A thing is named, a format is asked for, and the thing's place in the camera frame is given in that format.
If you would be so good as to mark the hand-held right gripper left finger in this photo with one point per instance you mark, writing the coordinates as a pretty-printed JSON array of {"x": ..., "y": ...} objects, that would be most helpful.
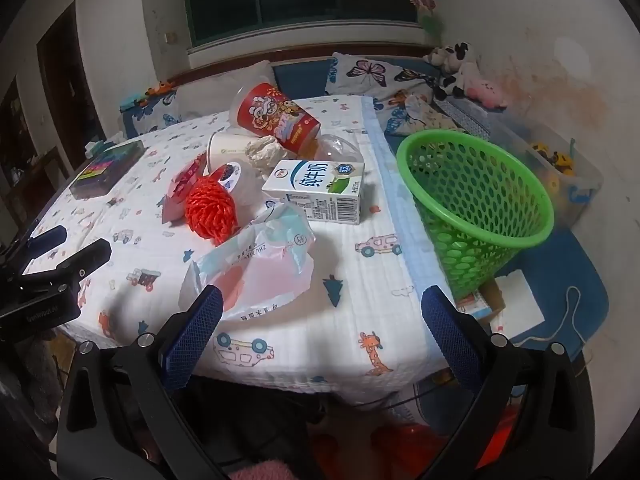
[{"x": 192, "y": 340}]

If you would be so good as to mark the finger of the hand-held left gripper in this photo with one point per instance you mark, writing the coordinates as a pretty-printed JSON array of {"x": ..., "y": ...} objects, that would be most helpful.
[
  {"x": 85, "y": 260},
  {"x": 47, "y": 237}
]

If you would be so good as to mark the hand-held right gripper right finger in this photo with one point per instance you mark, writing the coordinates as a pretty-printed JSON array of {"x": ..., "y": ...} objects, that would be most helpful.
[{"x": 450, "y": 335}]

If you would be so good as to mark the white and pink plastic bag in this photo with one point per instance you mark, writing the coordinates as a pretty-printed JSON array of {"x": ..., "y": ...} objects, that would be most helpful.
[{"x": 260, "y": 270}]

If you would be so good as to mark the red mesh ball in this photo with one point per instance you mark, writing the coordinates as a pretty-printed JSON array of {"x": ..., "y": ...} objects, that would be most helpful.
[{"x": 210, "y": 210}]

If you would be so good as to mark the green plastic basket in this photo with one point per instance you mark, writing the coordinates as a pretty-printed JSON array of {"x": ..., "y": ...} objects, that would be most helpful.
[{"x": 475, "y": 200}]

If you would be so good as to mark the white milk carton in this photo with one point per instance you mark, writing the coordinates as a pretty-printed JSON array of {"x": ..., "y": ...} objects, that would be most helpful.
[{"x": 310, "y": 185}]

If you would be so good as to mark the clear plastic dome lid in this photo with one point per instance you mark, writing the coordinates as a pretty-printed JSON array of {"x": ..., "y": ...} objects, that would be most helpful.
[{"x": 337, "y": 147}]

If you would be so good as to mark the cardboard box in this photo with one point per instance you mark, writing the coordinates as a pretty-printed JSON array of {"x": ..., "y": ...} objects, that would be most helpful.
[{"x": 482, "y": 302}]

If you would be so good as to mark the white foam board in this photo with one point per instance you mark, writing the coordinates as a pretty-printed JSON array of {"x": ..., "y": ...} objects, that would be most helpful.
[{"x": 520, "y": 300}]

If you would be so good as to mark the dark box with rainbow print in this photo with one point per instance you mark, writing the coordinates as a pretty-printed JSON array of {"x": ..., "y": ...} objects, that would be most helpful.
[{"x": 105, "y": 170}]

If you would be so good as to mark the red plastic item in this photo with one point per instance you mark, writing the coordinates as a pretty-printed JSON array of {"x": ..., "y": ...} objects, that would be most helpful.
[{"x": 410, "y": 440}]

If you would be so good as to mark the red snack wrapper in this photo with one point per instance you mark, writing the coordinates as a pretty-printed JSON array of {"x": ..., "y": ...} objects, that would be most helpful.
[{"x": 180, "y": 185}]

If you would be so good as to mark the printed blanket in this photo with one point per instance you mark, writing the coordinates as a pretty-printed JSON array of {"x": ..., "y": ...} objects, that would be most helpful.
[{"x": 310, "y": 310}]

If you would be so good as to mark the blue mat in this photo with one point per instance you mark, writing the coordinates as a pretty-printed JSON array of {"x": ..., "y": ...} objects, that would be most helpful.
[{"x": 575, "y": 270}]

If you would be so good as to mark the pink fuzzy clothing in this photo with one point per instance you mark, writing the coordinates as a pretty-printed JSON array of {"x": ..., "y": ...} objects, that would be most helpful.
[{"x": 260, "y": 471}]

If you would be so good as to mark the dark wooden door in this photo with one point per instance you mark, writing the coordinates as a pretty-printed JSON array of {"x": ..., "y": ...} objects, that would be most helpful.
[{"x": 65, "y": 90}]

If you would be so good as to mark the teal toy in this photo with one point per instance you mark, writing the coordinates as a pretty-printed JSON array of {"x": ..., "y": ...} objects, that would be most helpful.
[{"x": 132, "y": 102}]

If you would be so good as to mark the small cup with blue lid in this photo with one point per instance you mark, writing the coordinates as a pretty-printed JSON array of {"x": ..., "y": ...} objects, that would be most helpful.
[{"x": 235, "y": 175}]

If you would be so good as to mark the white paper cup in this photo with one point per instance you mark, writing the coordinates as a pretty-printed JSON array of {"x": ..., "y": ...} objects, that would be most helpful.
[{"x": 227, "y": 147}]

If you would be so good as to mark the orange toy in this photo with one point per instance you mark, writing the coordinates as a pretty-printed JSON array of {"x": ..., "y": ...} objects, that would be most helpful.
[{"x": 160, "y": 88}]

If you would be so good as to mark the crumpled white tissue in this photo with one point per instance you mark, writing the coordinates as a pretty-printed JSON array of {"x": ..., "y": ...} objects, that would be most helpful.
[{"x": 262, "y": 152}]

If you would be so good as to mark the clear plastic storage box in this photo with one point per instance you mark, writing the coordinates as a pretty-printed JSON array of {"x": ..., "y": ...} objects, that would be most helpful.
[{"x": 582, "y": 182}]

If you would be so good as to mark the yellow toy vehicle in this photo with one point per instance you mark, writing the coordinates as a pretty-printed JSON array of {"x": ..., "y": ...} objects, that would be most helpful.
[{"x": 552, "y": 157}]

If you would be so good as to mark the white pillow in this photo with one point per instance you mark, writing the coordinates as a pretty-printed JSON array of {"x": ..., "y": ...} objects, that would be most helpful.
[{"x": 215, "y": 90}]

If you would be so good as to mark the grey striped cloth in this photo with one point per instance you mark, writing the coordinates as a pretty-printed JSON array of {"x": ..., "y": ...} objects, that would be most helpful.
[{"x": 467, "y": 117}]

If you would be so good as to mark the beige patterned cloth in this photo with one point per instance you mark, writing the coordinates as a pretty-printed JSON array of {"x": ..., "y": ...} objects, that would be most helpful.
[{"x": 435, "y": 115}]

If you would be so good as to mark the butterfly print quilt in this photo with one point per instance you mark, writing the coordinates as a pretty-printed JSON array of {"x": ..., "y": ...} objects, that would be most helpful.
[{"x": 395, "y": 112}]

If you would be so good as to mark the red instant noodle cup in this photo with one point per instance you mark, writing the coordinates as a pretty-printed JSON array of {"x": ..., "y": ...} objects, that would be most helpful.
[{"x": 270, "y": 110}]

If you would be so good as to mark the pink plush toy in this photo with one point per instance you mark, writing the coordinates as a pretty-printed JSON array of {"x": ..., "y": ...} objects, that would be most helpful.
[{"x": 487, "y": 92}]

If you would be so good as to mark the butterfly print pillow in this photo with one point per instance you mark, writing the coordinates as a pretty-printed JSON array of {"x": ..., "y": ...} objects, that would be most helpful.
[{"x": 370, "y": 75}]

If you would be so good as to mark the window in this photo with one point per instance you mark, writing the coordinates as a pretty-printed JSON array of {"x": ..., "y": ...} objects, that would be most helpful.
[{"x": 300, "y": 5}]

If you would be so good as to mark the colourful wall decoration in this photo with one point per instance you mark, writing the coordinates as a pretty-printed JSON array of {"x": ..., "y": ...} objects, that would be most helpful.
[{"x": 425, "y": 5}]

